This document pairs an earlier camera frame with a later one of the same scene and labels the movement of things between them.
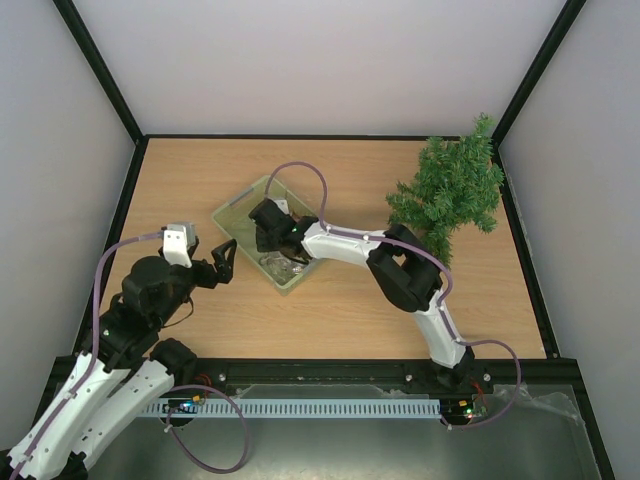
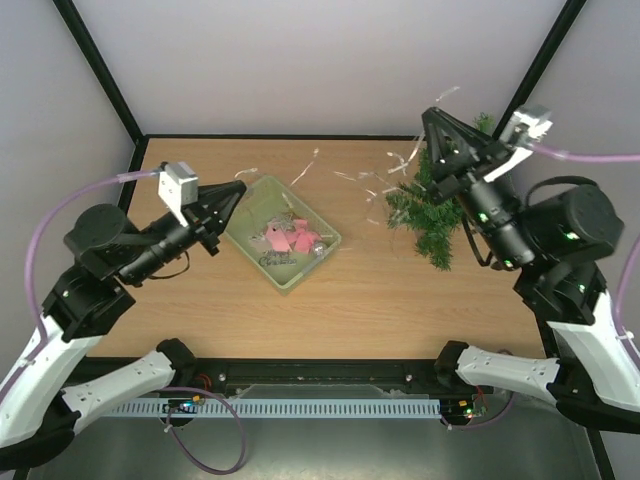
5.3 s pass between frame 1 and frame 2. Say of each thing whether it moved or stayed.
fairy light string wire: moved
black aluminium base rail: stayed
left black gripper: moved
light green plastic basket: stayed
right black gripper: moved
